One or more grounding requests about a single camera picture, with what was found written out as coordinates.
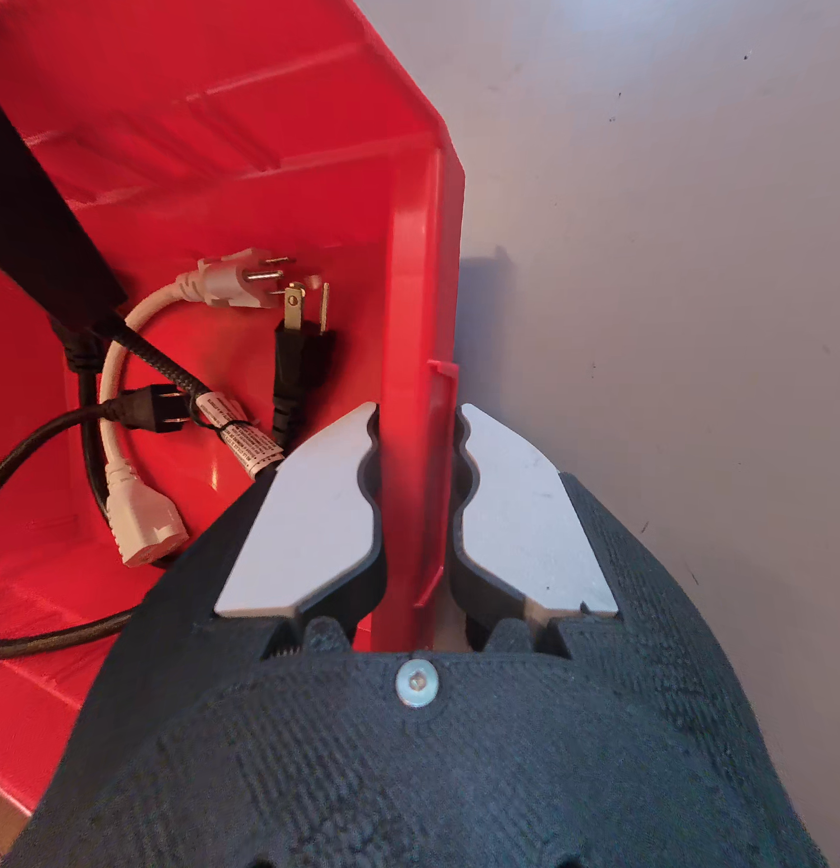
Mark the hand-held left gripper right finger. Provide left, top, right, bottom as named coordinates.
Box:
left=448, top=403, right=620, bottom=621

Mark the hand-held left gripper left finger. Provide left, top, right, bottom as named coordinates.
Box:
left=214, top=401, right=392, bottom=635

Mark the black power cord with plug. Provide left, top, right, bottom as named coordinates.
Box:
left=0, top=319, right=192, bottom=660

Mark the braided cord with plug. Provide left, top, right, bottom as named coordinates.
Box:
left=94, top=313, right=288, bottom=486

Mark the black power strip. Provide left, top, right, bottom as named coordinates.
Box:
left=0, top=87, right=131, bottom=328

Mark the red plastic bin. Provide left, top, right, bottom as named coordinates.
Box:
left=0, top=0, right=467, bottom=815

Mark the white extension cord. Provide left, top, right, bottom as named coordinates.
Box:
left=98, top=246, right=300, bottom=569

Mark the thin black power cord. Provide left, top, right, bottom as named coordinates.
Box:
left=272, top=280, right=337, bottom=450

